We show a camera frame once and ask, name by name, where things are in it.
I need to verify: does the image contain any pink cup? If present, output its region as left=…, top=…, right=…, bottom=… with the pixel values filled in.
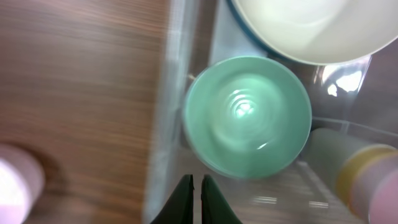
left=350, top=152, right=397, bottom=224

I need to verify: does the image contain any dark blue bowl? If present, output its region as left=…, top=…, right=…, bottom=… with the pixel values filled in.
left=226, top=0, right=292, bottom=62

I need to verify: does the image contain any cream white bowl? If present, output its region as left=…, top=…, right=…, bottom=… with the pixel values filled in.
left=229, top=0, right=397, bottom=65

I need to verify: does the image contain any pink small bowl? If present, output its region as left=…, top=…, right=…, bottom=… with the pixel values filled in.
left=1, top=144, right=45, bottom=224

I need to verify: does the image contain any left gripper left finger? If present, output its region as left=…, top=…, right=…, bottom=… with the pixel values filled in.
left=151, top=175, right=195, bottom=224

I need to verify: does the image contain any yellow cup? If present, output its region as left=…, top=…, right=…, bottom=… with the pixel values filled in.
left=335, top=144, right=397, bottom=207

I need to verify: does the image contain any clear plastic storage container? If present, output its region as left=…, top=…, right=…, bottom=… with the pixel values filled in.
left=144, top=1, right=397, bottom=223

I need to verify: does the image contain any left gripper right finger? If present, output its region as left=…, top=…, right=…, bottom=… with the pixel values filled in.
left=201, top=175, right=242, bottom=224

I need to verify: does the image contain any mint green small bowl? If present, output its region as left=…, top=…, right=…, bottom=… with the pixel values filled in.
left=182, top=56, right=312, bottom=179

